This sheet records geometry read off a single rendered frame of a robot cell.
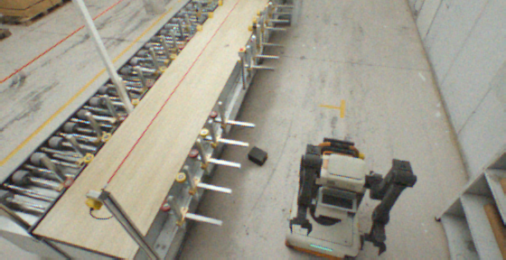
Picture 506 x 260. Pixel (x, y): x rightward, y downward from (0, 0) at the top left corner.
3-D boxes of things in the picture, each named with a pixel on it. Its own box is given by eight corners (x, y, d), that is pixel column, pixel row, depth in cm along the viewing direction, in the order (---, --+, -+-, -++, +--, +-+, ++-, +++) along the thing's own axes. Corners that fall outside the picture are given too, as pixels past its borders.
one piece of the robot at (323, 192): (314, 194, 206) (319, 178, 191) (353, 202, 200) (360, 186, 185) (313, 213, 195) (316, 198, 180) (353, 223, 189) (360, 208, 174)
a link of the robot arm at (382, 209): (416, 171, 131) (391, 167, 133) (417, 181, 127) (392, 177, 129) (388, 216, 161) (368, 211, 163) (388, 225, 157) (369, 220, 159)
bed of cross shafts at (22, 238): (238, 23, 605) (235, -16, 546) (83, 271, 258) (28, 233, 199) (212, 22, 617) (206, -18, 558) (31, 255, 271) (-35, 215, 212)
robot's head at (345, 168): (329, 153, 182) (331, 154, 168) (362, 159, 178) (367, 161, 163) (325, 174, 182) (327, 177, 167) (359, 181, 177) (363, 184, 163)
